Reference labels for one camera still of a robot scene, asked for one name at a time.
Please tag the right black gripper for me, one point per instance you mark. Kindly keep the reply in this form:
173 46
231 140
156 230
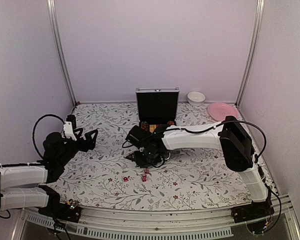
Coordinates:
141 164

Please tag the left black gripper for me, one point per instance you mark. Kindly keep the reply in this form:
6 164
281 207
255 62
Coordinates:
91 144

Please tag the red playing card deck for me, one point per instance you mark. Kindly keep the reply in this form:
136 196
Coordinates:
152 127

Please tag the aluminium poker case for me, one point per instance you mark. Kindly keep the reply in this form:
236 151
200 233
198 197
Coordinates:
156 106

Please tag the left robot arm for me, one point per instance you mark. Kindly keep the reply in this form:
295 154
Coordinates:
25 185

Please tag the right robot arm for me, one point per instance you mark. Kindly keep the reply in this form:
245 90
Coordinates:
228 135

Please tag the triangular all in button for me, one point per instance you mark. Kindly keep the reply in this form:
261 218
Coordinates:
131 156

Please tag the left poker chip row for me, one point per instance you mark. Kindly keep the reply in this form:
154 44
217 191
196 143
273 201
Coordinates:
145 126

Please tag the poker chip row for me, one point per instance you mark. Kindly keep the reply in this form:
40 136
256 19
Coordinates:
145 126
170 123

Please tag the right poker chip row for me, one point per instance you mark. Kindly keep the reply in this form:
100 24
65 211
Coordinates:
170 123

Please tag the white bowl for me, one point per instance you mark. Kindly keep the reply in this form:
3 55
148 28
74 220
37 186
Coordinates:
196 98

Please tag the pink plate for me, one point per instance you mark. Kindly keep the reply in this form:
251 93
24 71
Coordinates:
219 111

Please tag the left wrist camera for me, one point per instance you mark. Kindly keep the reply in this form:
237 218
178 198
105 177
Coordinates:
69 126

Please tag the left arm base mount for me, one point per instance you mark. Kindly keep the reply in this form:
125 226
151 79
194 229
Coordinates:
68 211

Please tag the front aluminium rail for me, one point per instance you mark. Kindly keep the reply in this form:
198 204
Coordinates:
198 224

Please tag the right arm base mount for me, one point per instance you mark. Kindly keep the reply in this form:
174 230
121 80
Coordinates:
252 211

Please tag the left aluminium frame post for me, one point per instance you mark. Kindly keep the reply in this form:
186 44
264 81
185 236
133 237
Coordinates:
51 7

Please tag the aluminium frame post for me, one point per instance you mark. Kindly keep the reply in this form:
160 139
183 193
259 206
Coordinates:
257 24
51 7

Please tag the right aluminium frame post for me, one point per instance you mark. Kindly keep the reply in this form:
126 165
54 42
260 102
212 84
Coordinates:
257 24

